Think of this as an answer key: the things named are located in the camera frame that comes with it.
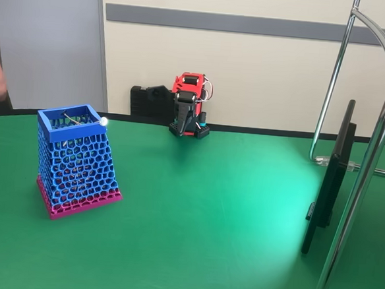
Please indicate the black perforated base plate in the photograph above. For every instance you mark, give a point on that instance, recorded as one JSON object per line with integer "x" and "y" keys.
{"x": 201, "y": 132}

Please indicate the chrome tube stand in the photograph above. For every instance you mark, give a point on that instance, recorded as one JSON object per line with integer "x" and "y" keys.
{"x": 351, "y": 208}

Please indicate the black plastic tool case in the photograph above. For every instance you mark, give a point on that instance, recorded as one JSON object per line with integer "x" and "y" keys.
{"x": 139, "y": 101}

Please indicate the grey wall rail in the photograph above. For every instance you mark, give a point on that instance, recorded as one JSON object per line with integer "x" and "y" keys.
{"x": 221, "y": 21}

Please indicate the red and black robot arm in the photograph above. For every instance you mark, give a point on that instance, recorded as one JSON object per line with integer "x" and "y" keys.
{"x": 190, "y": 81}

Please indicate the green table cloth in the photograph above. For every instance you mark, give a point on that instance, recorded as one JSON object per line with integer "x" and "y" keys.
{"x": 185, "y": 250}

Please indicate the black monitor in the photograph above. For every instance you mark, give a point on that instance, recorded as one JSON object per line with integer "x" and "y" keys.
{"x": 330, "y": 180}

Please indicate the black and teal clamp knob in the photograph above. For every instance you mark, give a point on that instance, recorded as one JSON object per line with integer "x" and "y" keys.
{"x": 203, "y": 118}

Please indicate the blue and pink lattice basket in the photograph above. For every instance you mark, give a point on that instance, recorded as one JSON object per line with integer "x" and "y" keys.
{"x": 78, "y": 173}

